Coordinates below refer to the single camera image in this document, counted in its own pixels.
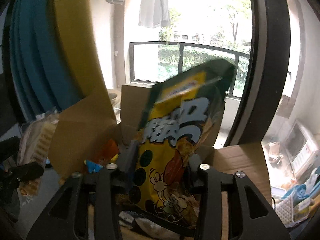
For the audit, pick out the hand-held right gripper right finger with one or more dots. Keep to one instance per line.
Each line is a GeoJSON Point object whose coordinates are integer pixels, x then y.
{"type": "Point", "coordinates": [197, 177]}

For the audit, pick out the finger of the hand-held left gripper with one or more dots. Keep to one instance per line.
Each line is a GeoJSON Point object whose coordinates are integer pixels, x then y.
{"type": "Point", "coordinates": [27, 172]}

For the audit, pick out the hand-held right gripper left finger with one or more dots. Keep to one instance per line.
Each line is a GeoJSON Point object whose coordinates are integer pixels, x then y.
{"type": "Point", "coordinates": [127, 160]}

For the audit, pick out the orange snack bag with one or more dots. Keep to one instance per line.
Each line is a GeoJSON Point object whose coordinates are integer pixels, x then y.
{"type": "Point", "coordinates": [106, 152]}

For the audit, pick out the blue white snack bag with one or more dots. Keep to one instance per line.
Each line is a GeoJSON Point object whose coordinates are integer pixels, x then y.
{"type": "Point", "coordinates": [92, 166]}

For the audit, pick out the clear cracker packet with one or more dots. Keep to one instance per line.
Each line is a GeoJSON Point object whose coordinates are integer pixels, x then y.
{"type": "Point", "coordinates": [40, 135]}

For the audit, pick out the brown cardboard box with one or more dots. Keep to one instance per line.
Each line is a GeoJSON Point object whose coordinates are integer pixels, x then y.
{"type": "Point", "coordinates": [82, 135]}

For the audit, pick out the yellow green snack bag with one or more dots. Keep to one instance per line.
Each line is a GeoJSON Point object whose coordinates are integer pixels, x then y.
{"type": "Point", "coordinates": [170, 130]}

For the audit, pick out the black snack packet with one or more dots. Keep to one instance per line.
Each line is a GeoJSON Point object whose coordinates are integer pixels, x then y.
{"type": "Point", "coordinates": [150, 226]}

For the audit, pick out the white basket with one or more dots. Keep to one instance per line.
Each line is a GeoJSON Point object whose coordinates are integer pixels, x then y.
{"type": "Point", "coordinates": [287, 205]}

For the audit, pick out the teal curtain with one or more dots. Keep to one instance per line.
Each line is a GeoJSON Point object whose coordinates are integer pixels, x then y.
{"type": "Point", "coordinates": [37, 55]}

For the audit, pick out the white microwave oven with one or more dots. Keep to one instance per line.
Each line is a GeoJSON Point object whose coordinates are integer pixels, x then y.
{"type": "Point", "coordinates": [302, 150]}

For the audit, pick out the black balcony railing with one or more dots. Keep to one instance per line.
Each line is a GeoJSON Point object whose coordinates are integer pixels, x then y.
{"type": "Point", "coordinates": [180, 55]}

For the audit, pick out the yellow curtain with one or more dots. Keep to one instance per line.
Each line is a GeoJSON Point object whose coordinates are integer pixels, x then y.
{"type": "Point", "coordinates": [75, 42]}

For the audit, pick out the white hanging shirt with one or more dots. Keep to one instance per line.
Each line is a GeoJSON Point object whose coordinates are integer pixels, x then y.
{"type": "Point", "coordinates": [153, 5]}

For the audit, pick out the black window frame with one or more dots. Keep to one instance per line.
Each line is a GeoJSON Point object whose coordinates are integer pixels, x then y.
{"type": "Point", "coordinates": [270, 55]}

